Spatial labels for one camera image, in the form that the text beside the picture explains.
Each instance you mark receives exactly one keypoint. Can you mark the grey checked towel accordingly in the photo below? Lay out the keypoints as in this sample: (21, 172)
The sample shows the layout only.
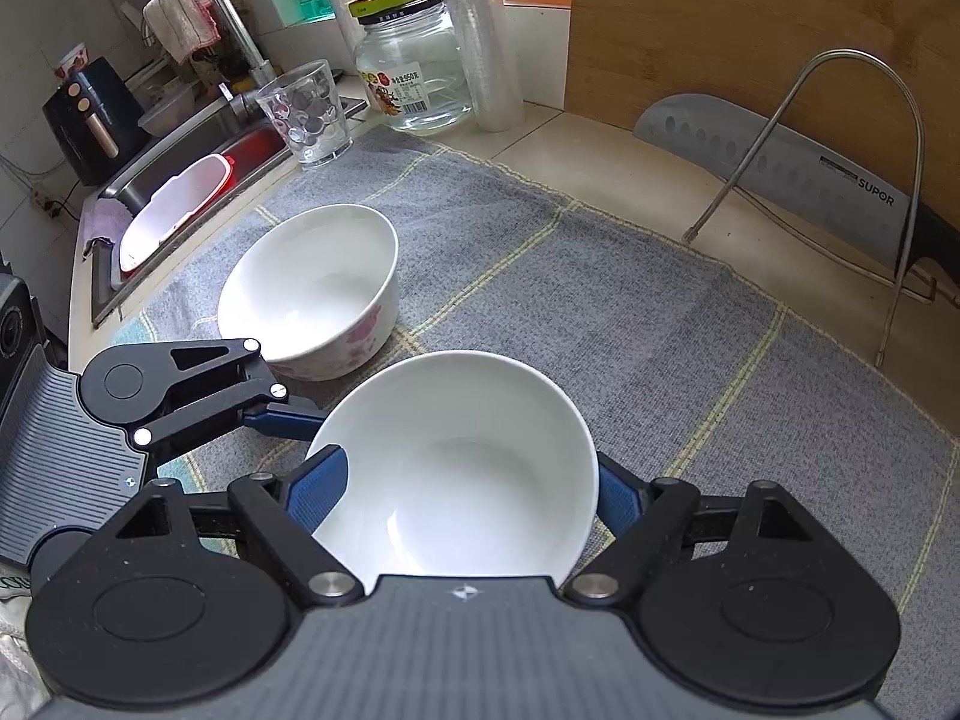
(600, 277)

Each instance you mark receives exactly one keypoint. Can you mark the bamboo cutting board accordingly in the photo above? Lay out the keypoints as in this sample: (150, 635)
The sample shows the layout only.
(750, 0)

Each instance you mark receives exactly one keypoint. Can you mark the white wall socket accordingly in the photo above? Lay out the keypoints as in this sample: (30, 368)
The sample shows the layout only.
(45, 204)

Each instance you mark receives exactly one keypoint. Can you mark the white woven cloth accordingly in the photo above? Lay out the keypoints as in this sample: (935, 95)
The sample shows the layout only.
(19, 652)

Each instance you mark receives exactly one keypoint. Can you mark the pink dish cloth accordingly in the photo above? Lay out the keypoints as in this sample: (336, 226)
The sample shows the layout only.
(180, 19)

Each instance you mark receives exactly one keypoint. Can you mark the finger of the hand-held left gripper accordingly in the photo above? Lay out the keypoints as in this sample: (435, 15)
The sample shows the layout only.
(225, 401)

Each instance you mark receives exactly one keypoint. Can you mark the stainless steel sink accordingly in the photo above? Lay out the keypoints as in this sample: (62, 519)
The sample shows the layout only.
(217, 135)

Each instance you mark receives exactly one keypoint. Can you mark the black air fryer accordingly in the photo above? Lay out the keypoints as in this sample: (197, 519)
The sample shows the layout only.
(90, 127)

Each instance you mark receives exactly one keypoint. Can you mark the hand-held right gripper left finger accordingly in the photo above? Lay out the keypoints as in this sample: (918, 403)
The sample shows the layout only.
(322, 487)

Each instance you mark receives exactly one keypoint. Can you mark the pink rag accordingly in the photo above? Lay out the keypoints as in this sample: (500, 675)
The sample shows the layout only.
(105, 223)

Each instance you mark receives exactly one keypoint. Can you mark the red and white basin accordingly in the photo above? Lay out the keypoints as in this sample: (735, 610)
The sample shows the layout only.
(172, 202)

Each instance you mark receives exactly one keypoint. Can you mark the white bowl with pink flowers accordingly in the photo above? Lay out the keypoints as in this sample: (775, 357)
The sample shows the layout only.
(315, 277)

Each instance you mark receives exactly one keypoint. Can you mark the clear plastic bag roll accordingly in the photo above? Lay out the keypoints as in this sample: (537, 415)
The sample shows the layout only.
(480, 37)

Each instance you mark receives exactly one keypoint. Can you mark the small white cup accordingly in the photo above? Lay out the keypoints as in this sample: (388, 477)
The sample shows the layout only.
(71, 61)

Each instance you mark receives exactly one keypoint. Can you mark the steel faucet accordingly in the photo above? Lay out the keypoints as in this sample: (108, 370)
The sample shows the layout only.
(240, 30)

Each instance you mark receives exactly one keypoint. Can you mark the glass jar green lid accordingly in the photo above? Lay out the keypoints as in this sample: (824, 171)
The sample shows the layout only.
(412, 67)

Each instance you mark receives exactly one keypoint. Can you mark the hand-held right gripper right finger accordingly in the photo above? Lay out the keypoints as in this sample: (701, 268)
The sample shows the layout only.
(621, 499)

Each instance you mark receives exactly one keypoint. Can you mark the clear plastic container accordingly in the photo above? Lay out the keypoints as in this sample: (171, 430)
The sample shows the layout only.
(169, 111)

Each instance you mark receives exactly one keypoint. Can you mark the clear dimpled glass cup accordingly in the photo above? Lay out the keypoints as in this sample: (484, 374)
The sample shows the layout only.
(304, 112)

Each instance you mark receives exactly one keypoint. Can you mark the white floral bowl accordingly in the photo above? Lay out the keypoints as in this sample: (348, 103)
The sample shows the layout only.
(450, 465)

